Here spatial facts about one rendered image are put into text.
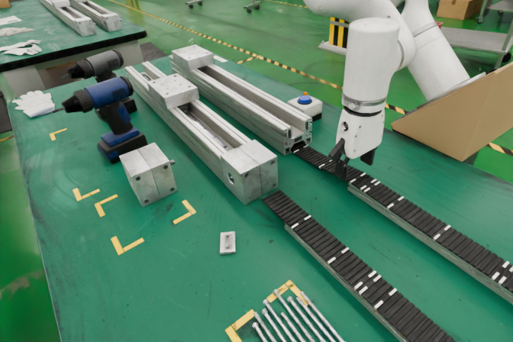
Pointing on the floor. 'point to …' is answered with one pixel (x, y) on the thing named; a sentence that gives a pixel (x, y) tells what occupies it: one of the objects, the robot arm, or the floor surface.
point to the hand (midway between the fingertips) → (354, 166)
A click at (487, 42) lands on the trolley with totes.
